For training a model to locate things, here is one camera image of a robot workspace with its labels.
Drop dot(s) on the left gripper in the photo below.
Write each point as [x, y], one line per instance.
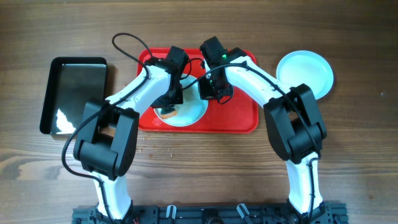
[170, 101]

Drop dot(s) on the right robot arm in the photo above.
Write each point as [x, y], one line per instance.
[295, 127]

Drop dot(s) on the red plastic tray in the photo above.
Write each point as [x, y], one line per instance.
[240, 115]

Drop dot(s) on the white plate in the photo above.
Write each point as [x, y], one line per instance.
[310, 68]
[192, 109]

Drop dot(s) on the green and orange sponge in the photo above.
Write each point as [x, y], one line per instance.
[167, 112]

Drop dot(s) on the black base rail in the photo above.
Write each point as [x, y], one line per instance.
[327, 212]

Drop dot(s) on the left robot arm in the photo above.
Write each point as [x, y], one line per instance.
[106, 139]

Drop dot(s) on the black rectangular water tray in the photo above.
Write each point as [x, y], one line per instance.
[71, 83]

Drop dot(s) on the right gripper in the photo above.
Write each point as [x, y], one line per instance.
[206, 94]

